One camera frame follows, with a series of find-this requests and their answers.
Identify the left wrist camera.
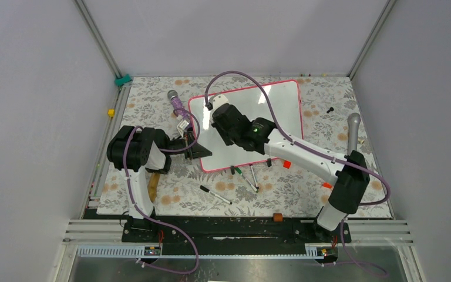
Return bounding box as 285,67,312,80
177,119,191,136

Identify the brown small cube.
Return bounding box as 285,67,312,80
272,213,284,222

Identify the teal corner clamp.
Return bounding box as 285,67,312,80
115,74,132,87

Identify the blue capped marker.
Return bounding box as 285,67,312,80
250,165,259,190

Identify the small orange red block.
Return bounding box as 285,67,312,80
283,160,291,169

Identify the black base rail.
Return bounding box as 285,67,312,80
122,216,352,256

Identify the yellow small cube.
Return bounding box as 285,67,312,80
107,109,115,118

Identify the pink framed whiteboard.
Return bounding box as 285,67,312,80
188,79,303,173

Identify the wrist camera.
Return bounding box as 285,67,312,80
205,94,229,111
177,119,191,136

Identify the silver microphone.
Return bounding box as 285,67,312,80
347,113,361,155

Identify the wooden rolling pin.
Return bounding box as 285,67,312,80
147,173,160,203

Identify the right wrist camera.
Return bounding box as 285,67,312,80
205,94,229,111

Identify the green capped marker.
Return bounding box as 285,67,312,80
234,167,258,193

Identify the purple glitter microphone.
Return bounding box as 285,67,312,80
167,90,190,121

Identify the black capped marker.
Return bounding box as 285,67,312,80
200,185,233,205

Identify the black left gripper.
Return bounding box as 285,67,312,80
164,131,212,160

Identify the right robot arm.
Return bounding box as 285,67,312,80
211,103,370,242

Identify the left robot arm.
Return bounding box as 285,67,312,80
106,126,213,241

